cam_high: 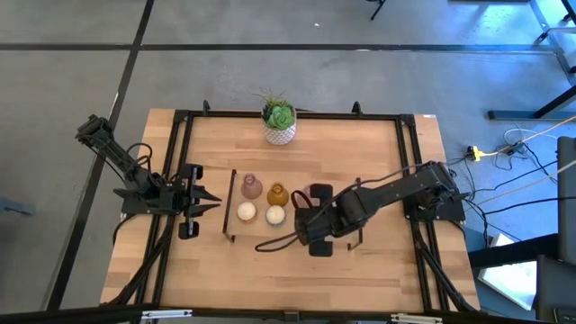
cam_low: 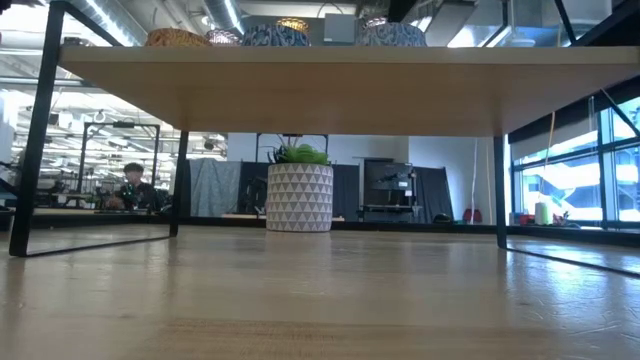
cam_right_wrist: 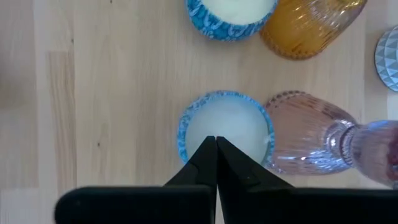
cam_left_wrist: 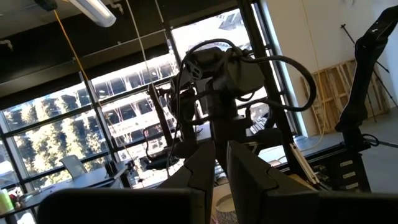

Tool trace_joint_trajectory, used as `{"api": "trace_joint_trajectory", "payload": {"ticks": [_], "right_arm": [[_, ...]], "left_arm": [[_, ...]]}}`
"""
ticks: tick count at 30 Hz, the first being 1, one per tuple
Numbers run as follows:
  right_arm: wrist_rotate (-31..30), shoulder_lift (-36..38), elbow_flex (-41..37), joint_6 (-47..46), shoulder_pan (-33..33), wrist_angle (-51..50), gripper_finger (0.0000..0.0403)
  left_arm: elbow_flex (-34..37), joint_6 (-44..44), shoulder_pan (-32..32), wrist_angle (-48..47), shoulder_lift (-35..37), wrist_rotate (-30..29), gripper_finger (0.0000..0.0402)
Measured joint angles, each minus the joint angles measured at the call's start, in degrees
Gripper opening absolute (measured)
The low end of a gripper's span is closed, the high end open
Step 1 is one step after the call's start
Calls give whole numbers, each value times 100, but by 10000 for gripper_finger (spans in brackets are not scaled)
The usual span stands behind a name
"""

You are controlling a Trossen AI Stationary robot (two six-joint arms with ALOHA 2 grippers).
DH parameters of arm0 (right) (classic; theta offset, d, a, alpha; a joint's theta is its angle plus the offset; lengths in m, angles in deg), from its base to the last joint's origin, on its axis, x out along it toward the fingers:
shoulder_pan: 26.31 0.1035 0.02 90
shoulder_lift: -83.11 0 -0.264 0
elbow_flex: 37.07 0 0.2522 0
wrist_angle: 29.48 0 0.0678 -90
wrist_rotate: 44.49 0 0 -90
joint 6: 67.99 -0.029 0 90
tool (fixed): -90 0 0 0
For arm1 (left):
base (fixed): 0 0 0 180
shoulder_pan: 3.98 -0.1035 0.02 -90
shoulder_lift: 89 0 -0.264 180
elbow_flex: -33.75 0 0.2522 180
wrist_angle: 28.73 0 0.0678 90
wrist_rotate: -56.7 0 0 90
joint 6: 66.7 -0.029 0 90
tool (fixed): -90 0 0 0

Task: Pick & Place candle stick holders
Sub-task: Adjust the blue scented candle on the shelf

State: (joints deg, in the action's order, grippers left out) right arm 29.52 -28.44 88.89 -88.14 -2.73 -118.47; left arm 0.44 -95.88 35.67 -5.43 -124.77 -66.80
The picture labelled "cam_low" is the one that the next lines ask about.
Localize blue patterned candle bowl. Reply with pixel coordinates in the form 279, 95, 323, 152
353, 21, 429, 48
241, 23, 313, 48

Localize grey ceiling box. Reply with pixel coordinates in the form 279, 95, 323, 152
323, 13, 358, 44

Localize wooden shelf black metal legs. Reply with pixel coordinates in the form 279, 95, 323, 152
8, 0, 640, 277

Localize black equipment cabinet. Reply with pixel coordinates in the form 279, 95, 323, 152
362, 157, 417, 224

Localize potted succulent white patterned pot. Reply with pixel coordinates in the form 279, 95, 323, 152
266, 133, 335, 234

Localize pale green paper roll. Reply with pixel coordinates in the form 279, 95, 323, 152
533, 201, 555, 227

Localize grey fabric cover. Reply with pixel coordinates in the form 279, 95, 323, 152
188, 158, 243, 218

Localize person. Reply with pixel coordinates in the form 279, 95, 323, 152
106, 161, 162, 212

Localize silver round ventilation duct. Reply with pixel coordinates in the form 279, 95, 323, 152
199, 0, 247, 44
82, 0, 154, 47

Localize silver rectangular air duct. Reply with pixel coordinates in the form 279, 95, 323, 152
424, 0, 614, 51

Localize black aluminium table frame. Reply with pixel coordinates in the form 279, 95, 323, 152
0, 209, 640, 250

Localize black-framed window wall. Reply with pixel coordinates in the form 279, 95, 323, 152
508, 74, 640, 232

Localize black metal gantry frame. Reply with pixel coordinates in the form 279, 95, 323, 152
78, 119, 162, 209

